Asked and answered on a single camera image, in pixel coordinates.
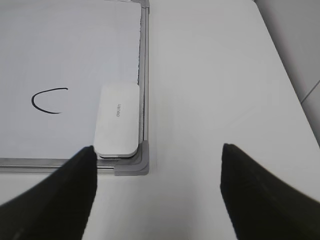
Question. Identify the aluminium framed whiteboard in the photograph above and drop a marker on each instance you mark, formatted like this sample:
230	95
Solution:
55	57

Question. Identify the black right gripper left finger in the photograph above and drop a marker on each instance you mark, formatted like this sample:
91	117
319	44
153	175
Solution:
57	208

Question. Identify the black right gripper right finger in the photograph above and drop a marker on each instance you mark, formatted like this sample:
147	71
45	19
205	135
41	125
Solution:
260	205

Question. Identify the white whiteboard eraser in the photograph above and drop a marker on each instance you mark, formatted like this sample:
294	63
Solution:
117	123

